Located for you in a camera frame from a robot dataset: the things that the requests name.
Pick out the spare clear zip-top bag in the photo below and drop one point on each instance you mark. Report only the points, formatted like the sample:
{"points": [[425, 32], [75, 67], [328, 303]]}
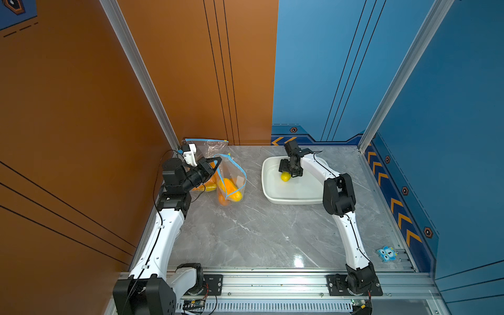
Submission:
{"points": [[231, 169]]}

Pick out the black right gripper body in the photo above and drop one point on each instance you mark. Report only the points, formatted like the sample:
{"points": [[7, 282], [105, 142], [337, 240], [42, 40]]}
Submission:
{"points": [[285, 165]]}

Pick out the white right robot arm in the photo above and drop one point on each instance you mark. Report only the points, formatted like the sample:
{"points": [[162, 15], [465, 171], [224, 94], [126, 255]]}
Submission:
{"points": [[339, 201]]}

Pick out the red apple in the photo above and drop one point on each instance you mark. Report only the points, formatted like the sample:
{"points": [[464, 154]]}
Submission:
{"points": [[236, 196]]}

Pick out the small blue owl toy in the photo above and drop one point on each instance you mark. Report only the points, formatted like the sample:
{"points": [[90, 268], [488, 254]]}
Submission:
{"points": [[387, 254]]}

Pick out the green circuit board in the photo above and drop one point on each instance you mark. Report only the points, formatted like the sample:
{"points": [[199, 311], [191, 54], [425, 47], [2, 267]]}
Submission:
{"points": [[197, 305]]}

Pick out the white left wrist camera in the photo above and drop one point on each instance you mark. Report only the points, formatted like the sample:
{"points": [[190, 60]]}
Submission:
{"points": [[189, 154]]}

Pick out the aluminium front rail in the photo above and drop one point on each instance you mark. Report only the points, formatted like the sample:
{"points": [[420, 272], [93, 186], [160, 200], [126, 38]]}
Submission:
{"points": [[308, 291]]}

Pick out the yellow orange mango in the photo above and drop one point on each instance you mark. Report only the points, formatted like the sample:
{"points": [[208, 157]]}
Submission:
{"points": [[285, 176]]}

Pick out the clear zip-top bag blue zipper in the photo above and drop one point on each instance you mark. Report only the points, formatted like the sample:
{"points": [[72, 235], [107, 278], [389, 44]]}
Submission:
{"points": [[207, 148]]}

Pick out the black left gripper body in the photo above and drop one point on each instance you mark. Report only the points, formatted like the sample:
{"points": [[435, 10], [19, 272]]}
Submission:
{"points": [[199, 175]]}

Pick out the white fruit bowl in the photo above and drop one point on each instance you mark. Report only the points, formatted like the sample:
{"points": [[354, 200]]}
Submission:
{"points": [[300, 191]]}

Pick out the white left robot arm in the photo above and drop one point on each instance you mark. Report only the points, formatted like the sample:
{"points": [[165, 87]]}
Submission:
{"points": [[148, 289]]}

